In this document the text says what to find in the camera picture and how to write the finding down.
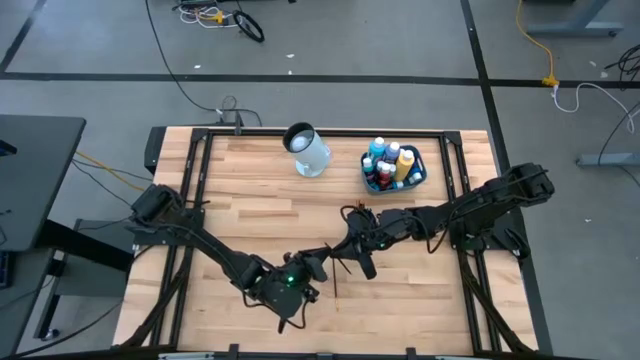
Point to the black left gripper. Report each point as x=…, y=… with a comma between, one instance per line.
x=299, y=272

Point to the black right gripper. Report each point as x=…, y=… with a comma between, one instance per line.
x=380, y=230

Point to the long dark brush silver ferrule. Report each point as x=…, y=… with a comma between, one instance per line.
x=345, y=267

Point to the black brush gold ferrule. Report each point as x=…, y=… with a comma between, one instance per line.
x=335, y=290

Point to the grey-blue plastic caddy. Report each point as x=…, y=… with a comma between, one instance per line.
x=369, y=188

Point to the small dark green paint bottle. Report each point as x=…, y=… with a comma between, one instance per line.
x=380, y=164

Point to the large yellow paint bottle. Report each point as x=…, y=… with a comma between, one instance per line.
x=404, y=164

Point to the large teal paint bottle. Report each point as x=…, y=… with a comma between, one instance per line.
x=376, y=148

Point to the large purple-blue paint bottle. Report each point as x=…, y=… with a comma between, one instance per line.
x=392, y=151

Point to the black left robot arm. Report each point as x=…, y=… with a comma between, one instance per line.
x=215, y=250

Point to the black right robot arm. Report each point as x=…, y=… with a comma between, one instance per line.
x=490, y=200

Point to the grey table leg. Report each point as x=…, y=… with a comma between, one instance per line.
x=575, y=29
x=610, y=159

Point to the black desk top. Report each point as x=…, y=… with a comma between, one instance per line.
x=35, y=180

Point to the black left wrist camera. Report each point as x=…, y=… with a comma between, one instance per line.
x=317, y=271

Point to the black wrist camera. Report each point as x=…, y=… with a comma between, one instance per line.
x=317, y=271
x=368, y=266

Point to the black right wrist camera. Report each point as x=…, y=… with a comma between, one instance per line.
x=368, y=266

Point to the black aluminium rig frame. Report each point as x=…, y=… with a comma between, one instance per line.
x=325, y=133

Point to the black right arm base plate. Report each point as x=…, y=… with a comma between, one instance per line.
x=500, y=241

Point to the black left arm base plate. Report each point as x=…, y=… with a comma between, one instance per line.
x=150, y=238

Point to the black desk leg frame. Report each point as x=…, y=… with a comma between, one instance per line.
x=85, y=246

